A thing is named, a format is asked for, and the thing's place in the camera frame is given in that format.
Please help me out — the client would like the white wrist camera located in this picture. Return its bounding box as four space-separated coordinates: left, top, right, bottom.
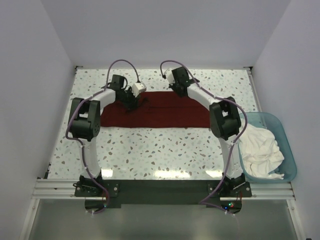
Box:
131 82 147 97
162 67 175 85

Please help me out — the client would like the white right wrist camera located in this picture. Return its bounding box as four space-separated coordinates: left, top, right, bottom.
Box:
162 67 175 85

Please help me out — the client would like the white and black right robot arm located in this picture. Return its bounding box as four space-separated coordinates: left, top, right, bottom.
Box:
162 66 246 197

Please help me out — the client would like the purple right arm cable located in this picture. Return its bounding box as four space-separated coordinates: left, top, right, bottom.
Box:
159 59 249 210

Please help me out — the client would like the aluminium extrusion rail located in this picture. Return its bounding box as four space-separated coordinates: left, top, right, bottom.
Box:
19 178 306 240

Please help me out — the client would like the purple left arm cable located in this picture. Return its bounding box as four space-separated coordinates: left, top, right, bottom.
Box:
65 59 142 215

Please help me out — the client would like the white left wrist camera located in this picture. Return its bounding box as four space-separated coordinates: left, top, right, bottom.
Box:
131 82 147 97

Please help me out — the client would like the white crumpled t-shirt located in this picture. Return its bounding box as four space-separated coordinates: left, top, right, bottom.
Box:
238 124 285 180

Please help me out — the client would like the translucent blue plastic basket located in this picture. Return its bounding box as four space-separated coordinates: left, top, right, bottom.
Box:
237 112 297 184

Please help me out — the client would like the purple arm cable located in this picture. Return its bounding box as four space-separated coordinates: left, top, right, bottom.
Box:
65 59 142 215
159 59 249 210

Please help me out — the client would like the dark red t-shirt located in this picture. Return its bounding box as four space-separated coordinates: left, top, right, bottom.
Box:
100 91 210 128

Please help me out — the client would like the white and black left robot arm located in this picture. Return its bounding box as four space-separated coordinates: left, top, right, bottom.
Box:
65 74 147 196

